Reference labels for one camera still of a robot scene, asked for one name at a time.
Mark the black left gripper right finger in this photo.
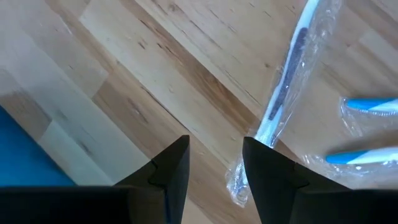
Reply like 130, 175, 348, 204
242, 136, 398, 224

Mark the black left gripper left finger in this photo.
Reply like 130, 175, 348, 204
0, 134, 190, 224

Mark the teal plastic bin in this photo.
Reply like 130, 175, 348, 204
0, 105, 78, 187

